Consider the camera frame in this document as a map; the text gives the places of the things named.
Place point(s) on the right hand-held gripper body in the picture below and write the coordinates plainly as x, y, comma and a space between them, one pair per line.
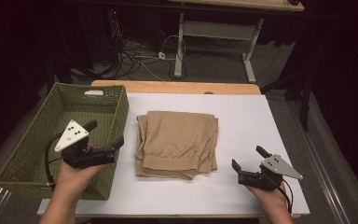
261, 180

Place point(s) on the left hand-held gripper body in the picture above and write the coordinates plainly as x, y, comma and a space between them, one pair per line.
74, 155

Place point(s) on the green woven basket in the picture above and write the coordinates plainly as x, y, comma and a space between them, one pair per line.
28, 155

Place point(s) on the khaki pants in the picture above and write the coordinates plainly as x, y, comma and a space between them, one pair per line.
177, 140

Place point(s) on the person's right hand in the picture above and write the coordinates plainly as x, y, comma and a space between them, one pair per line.
272, 199

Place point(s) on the person's left hand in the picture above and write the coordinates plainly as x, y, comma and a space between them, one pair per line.
71, 180

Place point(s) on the white table board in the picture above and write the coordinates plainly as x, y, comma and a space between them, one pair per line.
245, 124

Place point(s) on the black stand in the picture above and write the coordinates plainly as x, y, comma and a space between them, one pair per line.
304, 102

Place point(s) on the white power adapter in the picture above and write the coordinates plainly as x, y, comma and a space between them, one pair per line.
162, 56

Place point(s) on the white-framed desk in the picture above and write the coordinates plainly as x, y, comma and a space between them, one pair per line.
217, 29

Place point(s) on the long metal floor rail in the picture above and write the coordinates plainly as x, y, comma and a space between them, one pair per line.
317, 161

